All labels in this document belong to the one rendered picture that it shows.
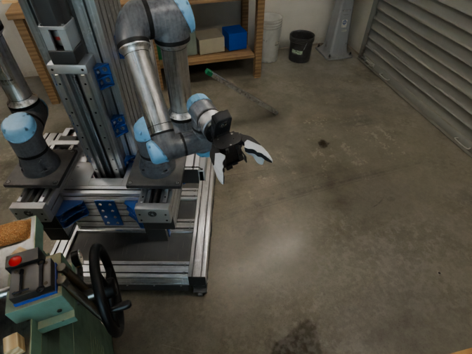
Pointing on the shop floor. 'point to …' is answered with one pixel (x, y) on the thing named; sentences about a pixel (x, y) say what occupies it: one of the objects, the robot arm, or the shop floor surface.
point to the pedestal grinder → (338, 32)
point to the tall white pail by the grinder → (271, 36)
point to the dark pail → (300, 46)
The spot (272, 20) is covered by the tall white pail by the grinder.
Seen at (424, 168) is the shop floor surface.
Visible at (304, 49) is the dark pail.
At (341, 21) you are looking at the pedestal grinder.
